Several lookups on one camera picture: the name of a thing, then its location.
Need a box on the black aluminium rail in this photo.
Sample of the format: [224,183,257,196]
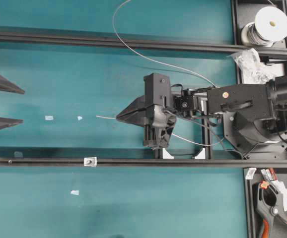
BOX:
[0,29,287,59]
[0,157,287,168]

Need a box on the orange black spring clamp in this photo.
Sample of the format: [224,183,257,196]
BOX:
[255,180,287,238]

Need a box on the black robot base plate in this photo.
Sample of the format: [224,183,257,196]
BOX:
[223,112,287,160]

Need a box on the upper black aluminium rail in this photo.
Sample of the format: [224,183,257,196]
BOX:
[0,29,287,59]

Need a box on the thin grey steel wire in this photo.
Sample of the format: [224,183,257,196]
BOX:
[95,0,225,146]

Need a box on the silver metal corner fitting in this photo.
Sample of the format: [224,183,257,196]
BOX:
[83,157,97,168]

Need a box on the white label tag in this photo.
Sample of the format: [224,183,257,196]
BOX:
[245,168,257,180]

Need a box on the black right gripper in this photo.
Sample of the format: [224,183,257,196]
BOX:
[116,73,177,148]

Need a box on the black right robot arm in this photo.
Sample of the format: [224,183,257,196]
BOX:
[116,73,287,149]

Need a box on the clear plastic screw bag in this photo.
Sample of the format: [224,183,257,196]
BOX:
[229,48,276,84]

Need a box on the white tape piece bottom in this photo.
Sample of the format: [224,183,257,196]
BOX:
[71,190,79,196]

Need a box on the lower black aluminium rail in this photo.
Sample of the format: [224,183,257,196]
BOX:
[0,157,287,168]

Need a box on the black rectangular frame stand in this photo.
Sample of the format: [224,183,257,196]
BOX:
[154,119,215,160]

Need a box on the white wire spool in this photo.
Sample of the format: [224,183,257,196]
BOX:
[241,6,287,47]

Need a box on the clear tape piece on rail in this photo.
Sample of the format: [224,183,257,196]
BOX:
[14,151,23,158]

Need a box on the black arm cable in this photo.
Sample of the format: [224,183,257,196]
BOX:
[165,109,287,149]

